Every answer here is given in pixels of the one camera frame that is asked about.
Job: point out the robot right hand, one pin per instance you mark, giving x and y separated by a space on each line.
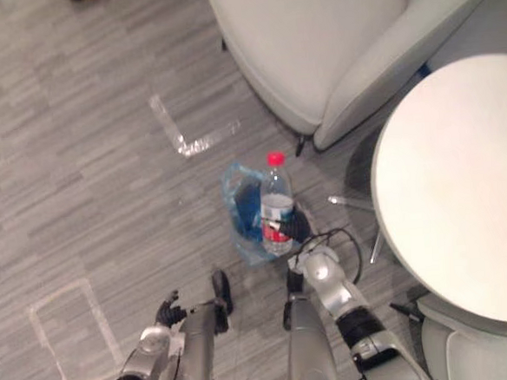
298 226

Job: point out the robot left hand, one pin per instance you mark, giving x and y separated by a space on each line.
168 313

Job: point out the light grey armchair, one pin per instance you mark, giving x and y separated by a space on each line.
478 348
313 42

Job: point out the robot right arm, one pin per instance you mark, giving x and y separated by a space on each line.
330 289

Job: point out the robot left leg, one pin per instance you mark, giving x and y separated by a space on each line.
204 354

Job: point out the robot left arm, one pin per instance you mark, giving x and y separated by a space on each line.
150 358

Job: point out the round white tea table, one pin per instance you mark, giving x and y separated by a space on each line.
457 184

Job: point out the clear bottle with red cap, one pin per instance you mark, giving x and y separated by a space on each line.
276 206

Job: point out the blue plastic trash bag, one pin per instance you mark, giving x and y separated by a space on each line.
246 216

